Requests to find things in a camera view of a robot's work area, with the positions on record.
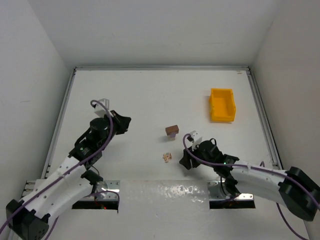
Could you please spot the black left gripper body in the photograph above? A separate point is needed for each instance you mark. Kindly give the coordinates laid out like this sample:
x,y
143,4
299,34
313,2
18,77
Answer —
x,y
119,122

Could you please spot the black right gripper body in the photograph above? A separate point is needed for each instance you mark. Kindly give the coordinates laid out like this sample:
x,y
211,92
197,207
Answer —
x,y
189,159

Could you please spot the brown rectangular wooden block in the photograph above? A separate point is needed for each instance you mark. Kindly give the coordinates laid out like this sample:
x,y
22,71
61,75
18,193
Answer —
x,y
172,130

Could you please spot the yellow plastic bin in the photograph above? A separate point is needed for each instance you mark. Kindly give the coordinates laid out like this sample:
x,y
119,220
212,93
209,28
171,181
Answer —
x,y
222,105

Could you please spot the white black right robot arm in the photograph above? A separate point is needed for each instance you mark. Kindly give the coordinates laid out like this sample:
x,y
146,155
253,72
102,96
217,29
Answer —
x,y
291,188

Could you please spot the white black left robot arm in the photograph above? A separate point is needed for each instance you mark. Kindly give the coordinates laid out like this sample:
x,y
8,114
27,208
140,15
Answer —
x,y
31,216

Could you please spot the helicopter shaped wooden piece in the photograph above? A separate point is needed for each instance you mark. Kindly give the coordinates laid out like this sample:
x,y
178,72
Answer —
x,y
167,157

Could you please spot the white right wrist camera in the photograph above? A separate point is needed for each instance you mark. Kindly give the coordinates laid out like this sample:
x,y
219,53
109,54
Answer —
x,y
195,138

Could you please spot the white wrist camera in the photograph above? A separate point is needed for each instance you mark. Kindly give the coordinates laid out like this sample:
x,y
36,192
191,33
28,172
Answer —
x,y
101,107
195,138

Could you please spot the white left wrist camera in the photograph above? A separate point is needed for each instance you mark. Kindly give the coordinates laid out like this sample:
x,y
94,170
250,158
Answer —
x,y
101,107

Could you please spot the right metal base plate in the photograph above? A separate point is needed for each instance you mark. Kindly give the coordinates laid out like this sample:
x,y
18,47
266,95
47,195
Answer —
x,y
217,193

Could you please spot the metal base plate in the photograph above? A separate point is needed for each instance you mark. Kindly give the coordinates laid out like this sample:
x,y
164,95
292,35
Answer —
x,y
217,193
107,190

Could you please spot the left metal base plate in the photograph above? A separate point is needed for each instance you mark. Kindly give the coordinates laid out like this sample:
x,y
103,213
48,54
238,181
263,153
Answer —
x,y
107,190

